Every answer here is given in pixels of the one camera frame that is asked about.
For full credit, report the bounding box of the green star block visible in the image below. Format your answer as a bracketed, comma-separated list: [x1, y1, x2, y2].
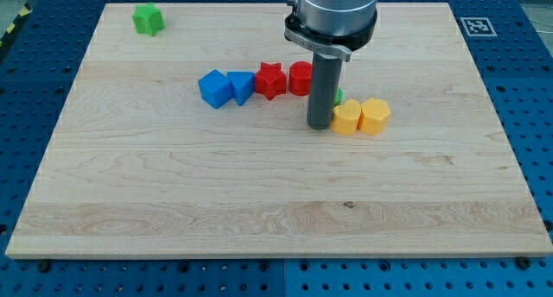
[132, 3, 165, 36]

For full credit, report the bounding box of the red star block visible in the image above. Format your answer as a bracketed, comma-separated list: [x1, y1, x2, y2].
[254, 62, 287, 100]

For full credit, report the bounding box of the blue triangle block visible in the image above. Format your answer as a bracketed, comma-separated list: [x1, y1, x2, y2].
[227, 71, 255, 106]

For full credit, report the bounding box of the yellow hexagon block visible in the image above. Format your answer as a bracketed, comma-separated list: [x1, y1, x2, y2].
[358, 98, 391, 136]

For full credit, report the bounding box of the red cylinder block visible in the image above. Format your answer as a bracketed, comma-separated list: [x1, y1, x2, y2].
[289, 61, 312, 96]

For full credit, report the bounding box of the blue cube block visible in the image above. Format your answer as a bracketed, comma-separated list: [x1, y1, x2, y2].
[198, 70, 233, 109]

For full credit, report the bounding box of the light wooden board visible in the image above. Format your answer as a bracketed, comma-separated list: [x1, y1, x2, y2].
[6, 3, 552, 259]

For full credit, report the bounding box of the white fiducial marker tag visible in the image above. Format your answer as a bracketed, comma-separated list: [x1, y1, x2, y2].
[460, 16, 497, 37]

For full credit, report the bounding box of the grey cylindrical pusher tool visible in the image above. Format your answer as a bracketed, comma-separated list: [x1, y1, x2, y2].
[307, 54, 342, 130]

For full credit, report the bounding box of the yellow heart block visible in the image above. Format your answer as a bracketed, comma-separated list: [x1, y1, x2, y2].
[330, 99, 361, 136]

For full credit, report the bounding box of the small green block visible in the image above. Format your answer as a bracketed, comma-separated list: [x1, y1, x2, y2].
[334, 87, 343, 106]

